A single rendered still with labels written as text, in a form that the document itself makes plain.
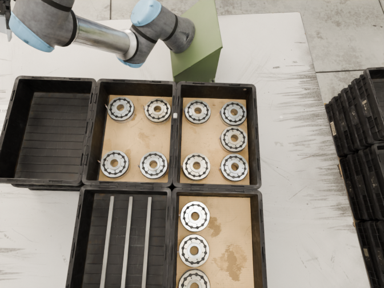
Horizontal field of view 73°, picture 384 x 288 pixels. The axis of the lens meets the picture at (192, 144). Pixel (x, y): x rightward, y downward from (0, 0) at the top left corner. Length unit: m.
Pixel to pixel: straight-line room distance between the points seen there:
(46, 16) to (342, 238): 1.26
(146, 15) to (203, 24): 0.24
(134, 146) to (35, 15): 0.51
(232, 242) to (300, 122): 0.64
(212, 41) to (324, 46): 1.61
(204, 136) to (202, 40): 0.39
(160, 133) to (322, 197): 0.73
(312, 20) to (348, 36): 0.33
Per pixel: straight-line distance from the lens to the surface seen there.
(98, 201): 1.01
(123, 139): 1.04
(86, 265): 1.02
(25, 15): 0.82
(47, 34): 0.83
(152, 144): 1.01
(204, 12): 1.20
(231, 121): 1.03
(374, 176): 1.75
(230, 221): 0.98
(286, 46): 1.49
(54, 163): 1.10
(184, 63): 1.15
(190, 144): 1.01
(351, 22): 2.86
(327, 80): 2.39
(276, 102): 1.30
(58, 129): 1.14
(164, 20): 1.10
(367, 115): 1.73
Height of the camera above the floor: 1.79
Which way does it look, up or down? 72 degrees down
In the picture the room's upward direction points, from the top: 6 degrees clockwise
